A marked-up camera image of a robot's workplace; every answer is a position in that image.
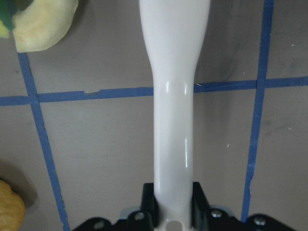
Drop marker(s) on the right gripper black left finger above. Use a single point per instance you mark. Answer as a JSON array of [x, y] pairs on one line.
[[149, 203]]

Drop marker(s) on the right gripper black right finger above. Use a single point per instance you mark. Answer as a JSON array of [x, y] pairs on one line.
[[200, 207]]

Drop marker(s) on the yellow toy potato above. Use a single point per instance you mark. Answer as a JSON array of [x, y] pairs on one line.
[[12, 208]]

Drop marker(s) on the pale yellow ring peel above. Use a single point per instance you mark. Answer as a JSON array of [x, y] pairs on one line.
[[43, 24]]

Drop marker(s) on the yellow green sponge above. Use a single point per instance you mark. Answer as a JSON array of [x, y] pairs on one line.
[[8, 9]]

